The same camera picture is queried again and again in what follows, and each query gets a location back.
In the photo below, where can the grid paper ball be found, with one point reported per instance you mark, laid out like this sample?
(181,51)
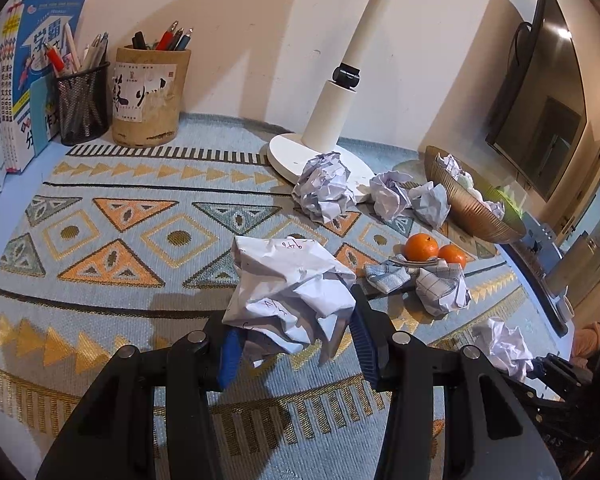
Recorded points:
(440,290)

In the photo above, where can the green packet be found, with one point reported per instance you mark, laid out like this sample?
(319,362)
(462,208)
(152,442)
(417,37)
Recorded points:
(511,197)

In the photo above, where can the black wall television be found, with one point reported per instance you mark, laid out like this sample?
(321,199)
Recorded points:
(540,90)

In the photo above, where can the patterned woven table mat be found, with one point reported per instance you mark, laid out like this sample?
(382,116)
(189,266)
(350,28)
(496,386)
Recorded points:
(130,240)

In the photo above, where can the blue cover book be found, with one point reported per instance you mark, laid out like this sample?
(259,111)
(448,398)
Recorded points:
(50,35)

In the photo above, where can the bunch of pencils and pens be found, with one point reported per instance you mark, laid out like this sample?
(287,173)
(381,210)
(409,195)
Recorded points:
(72,55)

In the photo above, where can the white desk lamp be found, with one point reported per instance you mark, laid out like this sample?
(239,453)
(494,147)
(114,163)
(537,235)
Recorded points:
(330,115)

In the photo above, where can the bunch of coloured pens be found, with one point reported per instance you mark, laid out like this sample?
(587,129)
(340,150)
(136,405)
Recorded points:
(165,37)

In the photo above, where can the gold ribbed bowl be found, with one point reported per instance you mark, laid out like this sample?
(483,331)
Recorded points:
(472,210)

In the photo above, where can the grey blue device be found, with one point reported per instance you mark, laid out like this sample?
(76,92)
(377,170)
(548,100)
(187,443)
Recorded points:
(540,235)

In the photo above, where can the large paper ball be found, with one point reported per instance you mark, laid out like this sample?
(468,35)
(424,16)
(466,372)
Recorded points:
(290,285)

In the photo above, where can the bamboo pen holder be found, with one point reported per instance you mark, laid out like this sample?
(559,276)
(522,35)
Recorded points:
(145,105)

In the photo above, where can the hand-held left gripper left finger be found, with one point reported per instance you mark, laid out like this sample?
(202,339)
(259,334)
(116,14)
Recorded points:
(228,360)

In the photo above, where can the orange mandarin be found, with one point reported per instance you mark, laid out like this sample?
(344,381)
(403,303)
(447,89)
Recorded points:
(452,256)
(421,249)

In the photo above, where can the pale green egg-shaped toy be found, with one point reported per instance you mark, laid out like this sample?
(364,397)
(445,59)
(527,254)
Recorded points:
(466,181)

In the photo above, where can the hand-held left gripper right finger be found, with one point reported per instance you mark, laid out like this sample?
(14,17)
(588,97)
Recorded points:
(365,345)

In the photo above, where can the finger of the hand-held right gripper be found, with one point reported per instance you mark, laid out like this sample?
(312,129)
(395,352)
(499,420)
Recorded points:
(560,370)
(535,391)

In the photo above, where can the checkered cloth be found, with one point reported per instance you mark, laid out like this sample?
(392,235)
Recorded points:
(387,276)

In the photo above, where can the black mesh pen holder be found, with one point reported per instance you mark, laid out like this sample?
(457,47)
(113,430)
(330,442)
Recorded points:
(82,102)

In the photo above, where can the light blue booklet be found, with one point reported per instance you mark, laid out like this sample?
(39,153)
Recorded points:
(42,110)

